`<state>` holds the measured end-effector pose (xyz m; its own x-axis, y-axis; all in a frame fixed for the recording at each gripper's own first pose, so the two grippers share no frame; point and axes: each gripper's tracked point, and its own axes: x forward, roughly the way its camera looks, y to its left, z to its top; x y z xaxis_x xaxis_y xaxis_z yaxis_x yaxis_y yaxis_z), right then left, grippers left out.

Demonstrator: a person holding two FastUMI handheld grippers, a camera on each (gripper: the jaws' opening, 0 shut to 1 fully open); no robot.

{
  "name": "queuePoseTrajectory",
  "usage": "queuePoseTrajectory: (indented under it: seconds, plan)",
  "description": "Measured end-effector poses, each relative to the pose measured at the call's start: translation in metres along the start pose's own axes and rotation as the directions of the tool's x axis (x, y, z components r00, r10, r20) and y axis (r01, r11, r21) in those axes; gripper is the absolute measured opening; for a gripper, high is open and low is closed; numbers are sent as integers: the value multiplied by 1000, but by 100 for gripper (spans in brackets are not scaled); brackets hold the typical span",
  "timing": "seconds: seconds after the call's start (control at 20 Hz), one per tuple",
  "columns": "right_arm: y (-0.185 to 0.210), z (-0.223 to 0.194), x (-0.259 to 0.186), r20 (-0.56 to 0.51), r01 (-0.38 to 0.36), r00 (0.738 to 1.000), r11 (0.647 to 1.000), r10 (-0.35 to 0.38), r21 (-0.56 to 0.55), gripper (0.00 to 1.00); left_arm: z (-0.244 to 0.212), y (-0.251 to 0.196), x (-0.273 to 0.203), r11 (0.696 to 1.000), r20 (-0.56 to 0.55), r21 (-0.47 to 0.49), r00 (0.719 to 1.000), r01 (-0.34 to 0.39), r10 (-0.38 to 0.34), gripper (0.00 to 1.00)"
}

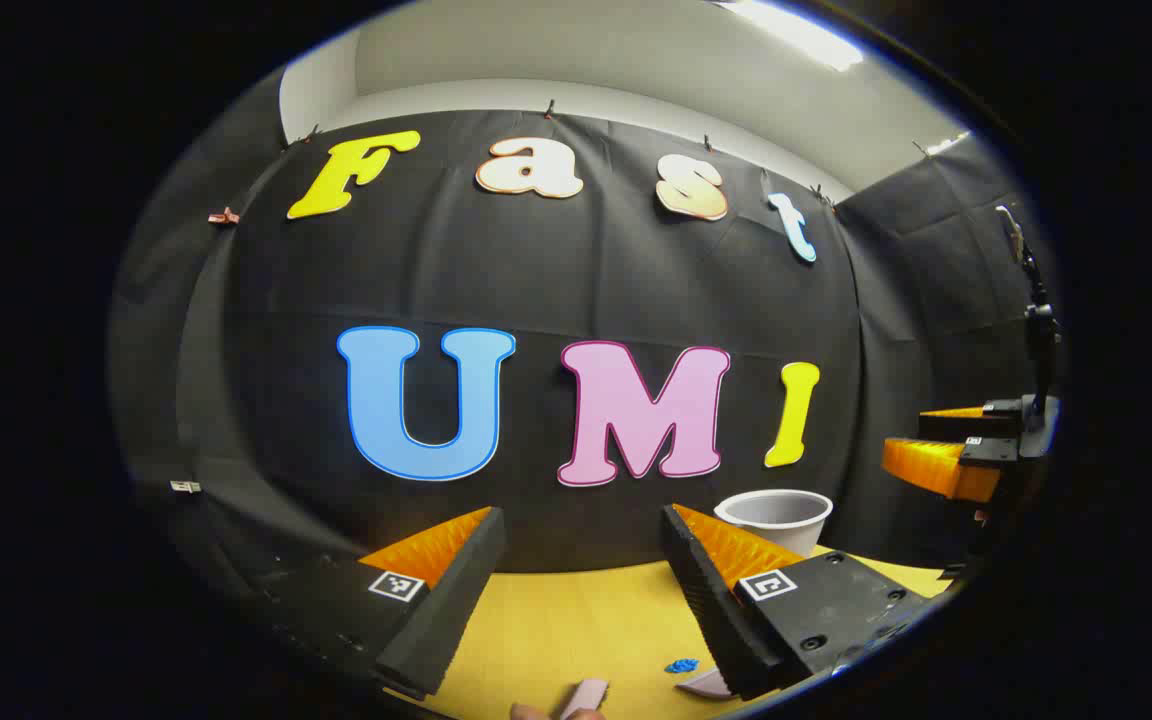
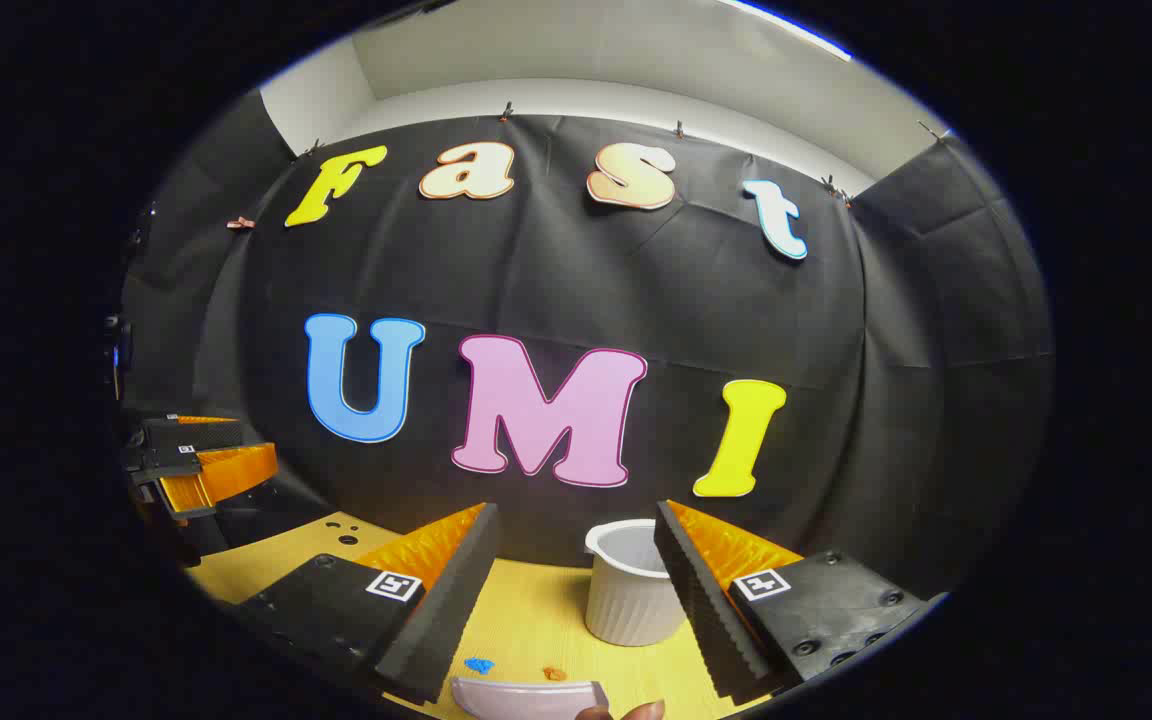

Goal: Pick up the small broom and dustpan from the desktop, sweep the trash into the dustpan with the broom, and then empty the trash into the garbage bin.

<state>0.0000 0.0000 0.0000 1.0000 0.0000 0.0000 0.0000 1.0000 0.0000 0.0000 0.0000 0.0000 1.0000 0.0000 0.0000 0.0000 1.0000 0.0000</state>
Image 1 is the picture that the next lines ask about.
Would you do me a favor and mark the white ribbed garbage bin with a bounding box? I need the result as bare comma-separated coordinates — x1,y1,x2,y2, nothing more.
714,489,834,557

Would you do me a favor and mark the ceiling light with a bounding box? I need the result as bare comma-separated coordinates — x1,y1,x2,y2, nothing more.
716,0,867,73

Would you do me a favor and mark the yellow wooden desktop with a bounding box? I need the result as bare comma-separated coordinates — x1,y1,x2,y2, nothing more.
386,545,952,720

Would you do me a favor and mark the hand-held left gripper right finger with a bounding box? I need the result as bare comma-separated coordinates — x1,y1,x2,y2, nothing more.
661,503,932,701

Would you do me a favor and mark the black tripod stand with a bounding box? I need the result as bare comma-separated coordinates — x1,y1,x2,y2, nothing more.
994,205,1063,401

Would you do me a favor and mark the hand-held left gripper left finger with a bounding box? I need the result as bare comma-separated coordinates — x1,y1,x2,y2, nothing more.
251,505,509,701

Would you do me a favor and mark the pink dustpan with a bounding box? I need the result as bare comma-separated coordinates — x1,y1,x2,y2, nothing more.
674,665,737,701

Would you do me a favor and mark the small pink broom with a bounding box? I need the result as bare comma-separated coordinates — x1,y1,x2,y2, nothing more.
556,678,610,720

